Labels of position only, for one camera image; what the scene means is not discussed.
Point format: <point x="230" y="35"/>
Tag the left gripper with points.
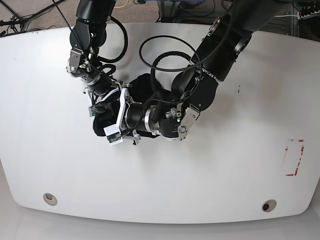
<point x="131" y="117"/>

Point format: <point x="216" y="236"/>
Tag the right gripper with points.
<point x="100" y="87"/>

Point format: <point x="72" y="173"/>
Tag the black printed T-shirt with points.
<point x="142" y="89"/>

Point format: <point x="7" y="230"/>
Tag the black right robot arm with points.
<point x="86" y="38"/>

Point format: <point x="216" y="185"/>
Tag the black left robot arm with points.
<point x="171" y="113"/>

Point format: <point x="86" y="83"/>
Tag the left table grommet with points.
<point x="50" y="199"/>

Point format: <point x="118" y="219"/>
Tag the table grommet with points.
<point x="269" y="205"/>
<point x="50" y="199"/>

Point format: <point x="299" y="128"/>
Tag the red tape marking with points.
<point x="293" y="156"/>

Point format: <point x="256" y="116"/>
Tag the right table grommet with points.
<point x="269" y="205"/>

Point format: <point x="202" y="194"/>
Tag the white power strip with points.
<point x="309" y="11"/>

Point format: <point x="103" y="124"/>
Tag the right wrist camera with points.
<point x="93" y="111"/>

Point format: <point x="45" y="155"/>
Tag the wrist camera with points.
<point x="113" y="134"/>
<point x="93" y="111"/>

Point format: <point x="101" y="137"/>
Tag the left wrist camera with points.
<point x="113" y="134"/>

